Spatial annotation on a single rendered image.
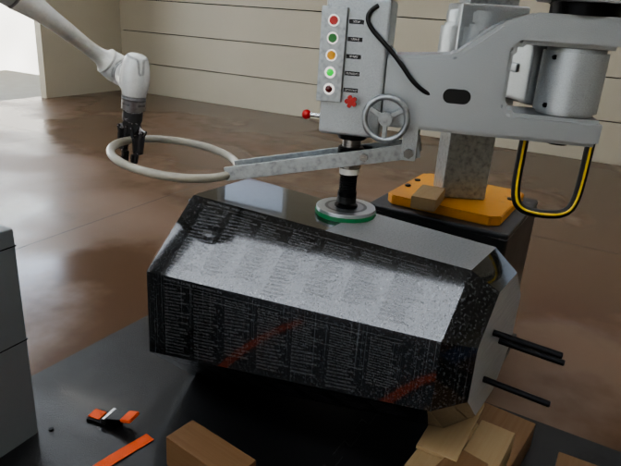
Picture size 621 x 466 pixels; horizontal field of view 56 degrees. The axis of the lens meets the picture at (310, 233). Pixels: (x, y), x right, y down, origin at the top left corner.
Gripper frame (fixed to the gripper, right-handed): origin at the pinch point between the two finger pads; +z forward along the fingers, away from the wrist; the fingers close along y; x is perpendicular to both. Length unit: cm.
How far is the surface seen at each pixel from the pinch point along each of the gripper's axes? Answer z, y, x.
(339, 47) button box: -61, 79, 1
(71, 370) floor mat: 89, -2, -23
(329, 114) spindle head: -40, 79, 3
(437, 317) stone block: 3, 135, -19
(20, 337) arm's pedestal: 48, 13, -59
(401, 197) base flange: -2, 94, 62
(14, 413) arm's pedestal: 74, 16, -64
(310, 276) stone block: 8, 93, -16
